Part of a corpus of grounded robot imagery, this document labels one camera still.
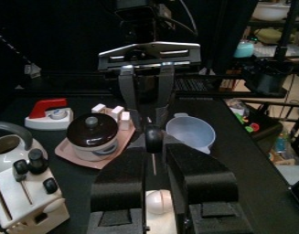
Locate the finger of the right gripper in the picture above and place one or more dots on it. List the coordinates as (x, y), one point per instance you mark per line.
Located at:
(165, 91)
(127, 91)

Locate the black metal shelf rack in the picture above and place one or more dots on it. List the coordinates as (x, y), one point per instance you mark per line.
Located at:
(287, 30)

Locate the black crate with toys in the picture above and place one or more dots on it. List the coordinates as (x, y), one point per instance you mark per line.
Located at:
(263, 122)

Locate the white toy toaster black knobs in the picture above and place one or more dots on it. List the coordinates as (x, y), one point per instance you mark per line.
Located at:
(25, 201)

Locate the teal plastic container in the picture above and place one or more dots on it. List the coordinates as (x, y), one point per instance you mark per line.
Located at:
(243, 49)

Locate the white cube block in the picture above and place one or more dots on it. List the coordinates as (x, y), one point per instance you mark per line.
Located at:
(124, 120)
(97, 108)
(116, 112)

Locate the toy pot with black lid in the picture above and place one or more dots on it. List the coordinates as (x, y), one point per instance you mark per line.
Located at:
(92, 137)

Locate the white egg-shaped toy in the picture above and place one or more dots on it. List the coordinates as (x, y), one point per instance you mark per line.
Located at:
(159, 201)

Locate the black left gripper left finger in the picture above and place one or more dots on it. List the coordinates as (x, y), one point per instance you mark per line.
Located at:
(115, 186)

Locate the pink square tray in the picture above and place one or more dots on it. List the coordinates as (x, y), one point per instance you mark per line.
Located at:
(123, 137)

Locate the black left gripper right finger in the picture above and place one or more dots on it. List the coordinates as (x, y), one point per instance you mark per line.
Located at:
(204, 182)

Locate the blue plastic bottle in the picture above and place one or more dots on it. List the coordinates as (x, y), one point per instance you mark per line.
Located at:
(280, 143)

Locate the pale yellow container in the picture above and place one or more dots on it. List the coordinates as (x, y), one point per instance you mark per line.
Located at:
(270, 35)

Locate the white bowl on shelf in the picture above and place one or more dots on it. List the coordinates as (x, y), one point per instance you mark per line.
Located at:
(268, 11)

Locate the black storage bin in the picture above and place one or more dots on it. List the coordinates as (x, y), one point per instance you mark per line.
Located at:
(264, 79)

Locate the black ribbed grille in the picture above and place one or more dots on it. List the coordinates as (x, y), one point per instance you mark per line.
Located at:
(189, 85)

